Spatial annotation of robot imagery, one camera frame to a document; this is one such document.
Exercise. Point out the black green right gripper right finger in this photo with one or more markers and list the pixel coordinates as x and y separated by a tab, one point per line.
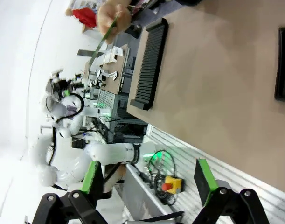
206	179

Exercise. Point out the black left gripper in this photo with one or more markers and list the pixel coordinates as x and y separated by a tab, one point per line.
60	85

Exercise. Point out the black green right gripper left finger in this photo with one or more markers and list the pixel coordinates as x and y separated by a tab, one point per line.
91	179

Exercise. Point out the green PCB board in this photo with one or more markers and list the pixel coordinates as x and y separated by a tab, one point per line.
102	42

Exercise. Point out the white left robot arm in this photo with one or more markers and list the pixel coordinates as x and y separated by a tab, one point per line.
109	152

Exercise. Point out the black slotted PCB rack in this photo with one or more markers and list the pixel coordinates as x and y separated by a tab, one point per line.
151	63

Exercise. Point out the person bare hand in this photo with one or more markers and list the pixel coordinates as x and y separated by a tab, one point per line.
107	14

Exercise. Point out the yellow emergency stop box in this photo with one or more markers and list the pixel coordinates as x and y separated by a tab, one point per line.
173	184

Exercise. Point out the grey metal cabinet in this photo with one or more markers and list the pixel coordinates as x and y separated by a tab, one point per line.
107	102

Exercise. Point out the grey metal panel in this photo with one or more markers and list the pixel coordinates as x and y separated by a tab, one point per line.
142	196

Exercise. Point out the wooden background table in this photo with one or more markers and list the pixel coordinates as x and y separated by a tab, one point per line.
114	74

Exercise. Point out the white cardboard box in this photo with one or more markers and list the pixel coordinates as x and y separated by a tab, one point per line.
114	54

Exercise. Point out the red cloth item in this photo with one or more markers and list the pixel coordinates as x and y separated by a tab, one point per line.
85	16

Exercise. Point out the black rectangular plastic tray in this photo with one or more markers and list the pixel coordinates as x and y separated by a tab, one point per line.
283	67

